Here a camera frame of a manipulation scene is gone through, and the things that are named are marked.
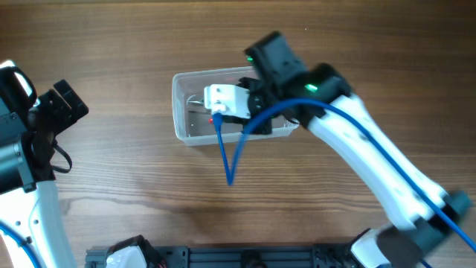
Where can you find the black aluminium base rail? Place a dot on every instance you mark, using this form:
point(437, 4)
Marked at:
point(314, 256)

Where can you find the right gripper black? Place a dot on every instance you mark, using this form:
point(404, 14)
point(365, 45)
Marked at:
point(264, 125)

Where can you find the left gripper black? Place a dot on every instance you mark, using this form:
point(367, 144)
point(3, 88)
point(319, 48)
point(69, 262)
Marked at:
point(65, 116)

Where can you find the clear plastic container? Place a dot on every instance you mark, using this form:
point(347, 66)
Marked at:
point(193, 83)

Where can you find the green handled screwdriver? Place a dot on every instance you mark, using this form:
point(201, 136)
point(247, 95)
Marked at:
point(200, 112)

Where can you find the orange black needle-nose pliers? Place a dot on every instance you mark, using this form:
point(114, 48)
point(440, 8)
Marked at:
point(193, 99)

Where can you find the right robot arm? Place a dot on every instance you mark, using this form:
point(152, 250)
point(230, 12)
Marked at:
point(421, 214)

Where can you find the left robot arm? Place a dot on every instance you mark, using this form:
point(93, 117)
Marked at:
point(31, 223)

